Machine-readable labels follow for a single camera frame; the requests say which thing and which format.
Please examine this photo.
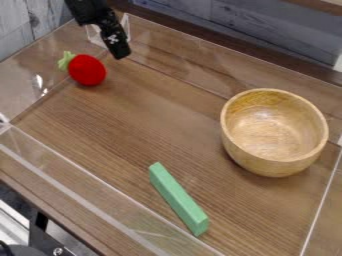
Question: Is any clear acrylic corner bracket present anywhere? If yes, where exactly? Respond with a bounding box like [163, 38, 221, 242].
[86, 13, 131, 48]

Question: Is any clear acrylic front wall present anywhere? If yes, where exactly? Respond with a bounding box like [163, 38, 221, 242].
[0, 116, 225, 256]

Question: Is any green rectangular block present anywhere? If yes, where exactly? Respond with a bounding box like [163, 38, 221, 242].
[149, 162, 210, 237]

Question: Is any red plush strawberry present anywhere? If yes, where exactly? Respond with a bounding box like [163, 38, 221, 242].
[58, 51, 107, 87]

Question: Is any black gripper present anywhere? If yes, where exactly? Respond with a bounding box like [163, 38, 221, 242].
[65, 0, 131, 60]

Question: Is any wooden bowl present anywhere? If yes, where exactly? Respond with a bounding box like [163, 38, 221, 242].
[221, 88, 329, 177]

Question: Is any black metal table frame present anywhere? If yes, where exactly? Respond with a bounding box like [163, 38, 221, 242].
[28, 212, 77, 256]

